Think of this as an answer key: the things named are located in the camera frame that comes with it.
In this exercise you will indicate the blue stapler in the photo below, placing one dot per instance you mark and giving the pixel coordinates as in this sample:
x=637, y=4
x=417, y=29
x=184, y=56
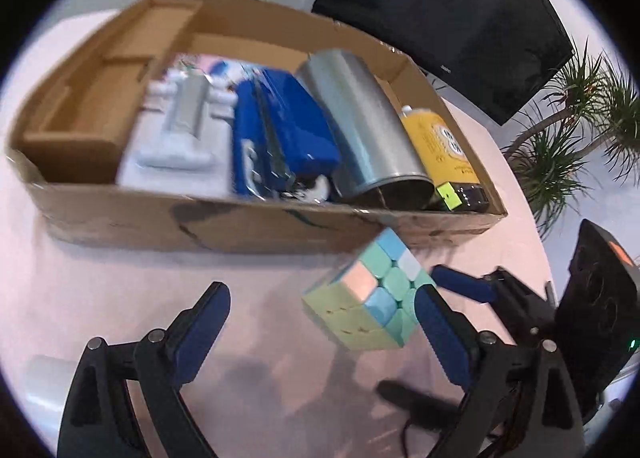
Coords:
x=282, y=144

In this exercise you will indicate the pastel rubik's cube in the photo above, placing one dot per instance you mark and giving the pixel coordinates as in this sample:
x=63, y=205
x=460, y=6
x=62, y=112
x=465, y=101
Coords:
x=368, y=304

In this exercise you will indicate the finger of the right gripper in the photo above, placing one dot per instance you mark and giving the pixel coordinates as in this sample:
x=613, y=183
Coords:
x=422, y=409
x=475, y=288

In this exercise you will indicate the black flat screen monitor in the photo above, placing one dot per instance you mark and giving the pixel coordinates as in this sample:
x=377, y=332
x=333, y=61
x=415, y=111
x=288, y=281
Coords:
x=496, y=53

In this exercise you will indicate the silver metal can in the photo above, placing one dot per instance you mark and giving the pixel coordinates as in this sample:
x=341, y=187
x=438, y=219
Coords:
x=380, y=168

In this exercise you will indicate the brown cardboard box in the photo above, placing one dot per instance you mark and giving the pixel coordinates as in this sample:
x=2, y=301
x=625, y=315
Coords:
x=69, y=136

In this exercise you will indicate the yellow bottle white cap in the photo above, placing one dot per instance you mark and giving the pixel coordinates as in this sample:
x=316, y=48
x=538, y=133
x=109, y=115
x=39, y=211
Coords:
x=438, y=149

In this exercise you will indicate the colourful cartoon picture book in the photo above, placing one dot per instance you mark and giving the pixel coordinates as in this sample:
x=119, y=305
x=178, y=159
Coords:
x=221, y=72

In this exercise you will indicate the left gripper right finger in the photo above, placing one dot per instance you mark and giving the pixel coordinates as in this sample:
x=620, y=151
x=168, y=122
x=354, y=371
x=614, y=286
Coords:
x=518, y=401

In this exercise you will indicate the spiky palm potted plant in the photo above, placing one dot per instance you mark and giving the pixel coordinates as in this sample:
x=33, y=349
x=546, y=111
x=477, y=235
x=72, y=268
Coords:
x=591, y=105

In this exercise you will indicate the black camera unit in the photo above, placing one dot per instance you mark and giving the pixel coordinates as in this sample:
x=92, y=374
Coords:
x=597, y=319

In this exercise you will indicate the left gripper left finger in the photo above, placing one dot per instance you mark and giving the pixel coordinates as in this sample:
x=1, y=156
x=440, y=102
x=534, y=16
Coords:
x=99, y=419

